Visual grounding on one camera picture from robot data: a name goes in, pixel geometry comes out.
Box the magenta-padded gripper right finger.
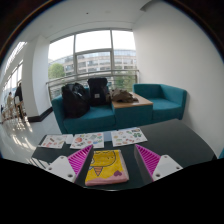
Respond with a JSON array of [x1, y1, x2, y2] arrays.
[[133, 143, 184, 186]]

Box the metal window railing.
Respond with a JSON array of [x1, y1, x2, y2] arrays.
[[45, 68, 140, 101]]

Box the black backpack with label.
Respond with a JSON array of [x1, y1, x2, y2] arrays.
[[87, 77, 111, 108]]

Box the person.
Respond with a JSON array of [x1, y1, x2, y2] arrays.
[[6, 92, 16, 119], [14, 82, 26, 121]]

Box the wooden sofa table top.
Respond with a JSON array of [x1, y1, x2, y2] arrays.
[[111, 92, 154, 110]]

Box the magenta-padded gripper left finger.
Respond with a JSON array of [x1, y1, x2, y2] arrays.
[[45, 144, 96, 188]]

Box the teal sofa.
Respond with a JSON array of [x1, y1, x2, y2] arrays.
[[50, 83, 188, 135]]

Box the sticker sheet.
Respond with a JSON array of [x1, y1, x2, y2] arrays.
[[37, 134, 69, 150], [110, 126, 148, 148], [69, 132, 105, 150]]

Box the brown crumpled jacket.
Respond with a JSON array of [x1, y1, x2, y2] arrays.
[[109, 87, 139, 104]]

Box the black soft bag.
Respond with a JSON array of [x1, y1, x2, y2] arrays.
[[61, 82, 91, 119]]

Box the orange pink yellow cartoon towel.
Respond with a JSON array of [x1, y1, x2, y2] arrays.
[[84, 149, 130, 187]]

